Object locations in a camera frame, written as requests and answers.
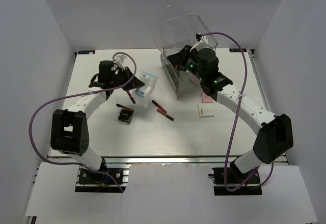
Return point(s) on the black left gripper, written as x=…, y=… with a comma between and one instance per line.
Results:
x=134, y=83

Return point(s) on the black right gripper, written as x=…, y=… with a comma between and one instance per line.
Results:
x=177, y=59

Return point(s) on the clear packet blue label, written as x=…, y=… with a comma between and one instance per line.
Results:
x=142, y=95

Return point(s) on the clear acrylic makeup organizer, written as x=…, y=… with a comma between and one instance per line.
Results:
x=174, y=33

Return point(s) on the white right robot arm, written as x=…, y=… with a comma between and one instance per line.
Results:
x=273, y=133

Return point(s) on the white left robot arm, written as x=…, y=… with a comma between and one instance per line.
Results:
x=69, y=130

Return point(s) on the pink makeup box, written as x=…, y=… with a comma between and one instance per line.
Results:
x=206, y=99

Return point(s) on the dark red lipstick tube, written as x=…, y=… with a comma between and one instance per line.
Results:
x=130, y=96

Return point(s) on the short red lip pencil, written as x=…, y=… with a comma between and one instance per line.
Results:
x=122, y=106

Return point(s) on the black square compact case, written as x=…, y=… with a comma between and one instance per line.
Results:
x=125, y=116

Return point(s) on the red lip gloss tube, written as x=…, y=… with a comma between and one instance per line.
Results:
x=165, y=114

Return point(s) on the blue table label right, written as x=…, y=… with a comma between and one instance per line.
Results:
x=237, y=50

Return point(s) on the blue table label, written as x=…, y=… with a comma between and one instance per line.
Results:
x=85, y=52
x=237, y=50

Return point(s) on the blue table label left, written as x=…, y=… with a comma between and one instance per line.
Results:
x=85, y=52

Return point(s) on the white box yellow label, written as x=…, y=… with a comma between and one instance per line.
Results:
x=206, y=110

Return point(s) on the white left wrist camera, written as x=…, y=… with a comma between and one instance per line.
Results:
x=119, y=59

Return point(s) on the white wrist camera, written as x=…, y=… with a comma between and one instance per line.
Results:
x=119, y=59
x=201, y=39

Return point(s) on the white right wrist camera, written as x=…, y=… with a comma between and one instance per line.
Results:
x=201, y=39

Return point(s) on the aluminium table edge rail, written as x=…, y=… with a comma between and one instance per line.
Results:
x=282, y=160

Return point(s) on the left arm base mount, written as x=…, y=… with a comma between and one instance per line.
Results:
x=90, y=182

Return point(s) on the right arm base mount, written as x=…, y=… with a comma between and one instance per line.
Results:
x=250, y=187

